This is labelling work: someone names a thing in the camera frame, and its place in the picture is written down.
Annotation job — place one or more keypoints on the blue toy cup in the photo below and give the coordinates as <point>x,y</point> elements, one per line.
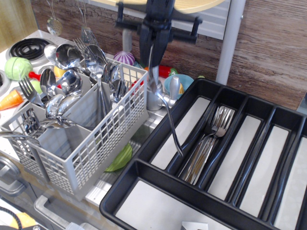
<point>185,82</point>

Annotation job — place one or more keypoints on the stack of forks in tray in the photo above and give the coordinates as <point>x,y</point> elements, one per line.
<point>216,128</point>

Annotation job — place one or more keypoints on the silver fork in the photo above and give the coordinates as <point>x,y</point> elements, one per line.
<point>168,112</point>
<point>30,93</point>

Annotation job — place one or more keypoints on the large silver ladle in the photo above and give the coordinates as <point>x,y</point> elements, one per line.
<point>65,56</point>

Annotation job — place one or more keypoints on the green toy cabbage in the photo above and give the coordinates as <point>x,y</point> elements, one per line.
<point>16,68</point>

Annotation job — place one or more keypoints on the yellow toy item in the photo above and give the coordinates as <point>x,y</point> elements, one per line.
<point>25,220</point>

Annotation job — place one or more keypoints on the silver fork in basket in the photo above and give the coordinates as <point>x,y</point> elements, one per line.
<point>30,93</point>

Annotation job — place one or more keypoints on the silver kitchen faucet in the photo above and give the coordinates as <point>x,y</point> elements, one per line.
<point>156,97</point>

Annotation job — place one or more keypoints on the round wooden shelf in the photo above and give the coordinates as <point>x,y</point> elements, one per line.
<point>184,6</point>

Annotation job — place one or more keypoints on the black cutlery tray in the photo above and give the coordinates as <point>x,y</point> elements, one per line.
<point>255,177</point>

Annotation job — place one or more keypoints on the black stove burner coil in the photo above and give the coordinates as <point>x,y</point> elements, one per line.
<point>30,49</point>

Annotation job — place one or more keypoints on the purple toy onion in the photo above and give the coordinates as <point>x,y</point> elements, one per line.
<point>125,57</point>

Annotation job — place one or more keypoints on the hanging slotted spoon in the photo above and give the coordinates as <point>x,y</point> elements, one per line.
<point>54,26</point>

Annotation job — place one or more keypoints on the silver spoon front compartment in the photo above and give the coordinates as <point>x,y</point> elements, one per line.
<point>55,109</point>

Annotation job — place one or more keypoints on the green toy leaf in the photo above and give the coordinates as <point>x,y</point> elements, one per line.
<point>121,159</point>

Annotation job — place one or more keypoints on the silver spoon in basket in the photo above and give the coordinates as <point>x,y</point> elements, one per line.
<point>48,82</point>

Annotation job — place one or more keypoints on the hanging metal spatula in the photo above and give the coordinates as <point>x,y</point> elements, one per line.
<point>87,34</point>

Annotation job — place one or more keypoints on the red toy pepper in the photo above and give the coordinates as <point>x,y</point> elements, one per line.
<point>164,71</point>

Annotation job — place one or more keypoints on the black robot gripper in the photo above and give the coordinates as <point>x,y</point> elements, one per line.
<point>157,25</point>

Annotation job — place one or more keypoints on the orange toy carrot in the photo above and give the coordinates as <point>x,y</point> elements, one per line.
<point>13,99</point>

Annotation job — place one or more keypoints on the grey metal pole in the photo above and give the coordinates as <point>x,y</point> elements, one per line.
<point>235,16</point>

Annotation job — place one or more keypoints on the grey plastic cutlery basket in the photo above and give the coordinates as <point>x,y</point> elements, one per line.
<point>73,158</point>

